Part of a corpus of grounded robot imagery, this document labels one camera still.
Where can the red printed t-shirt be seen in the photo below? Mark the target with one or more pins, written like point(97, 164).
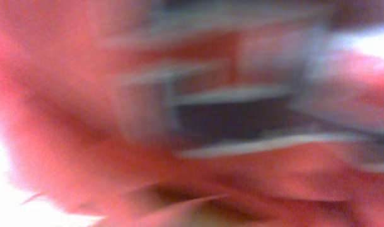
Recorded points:
point(173, 113)

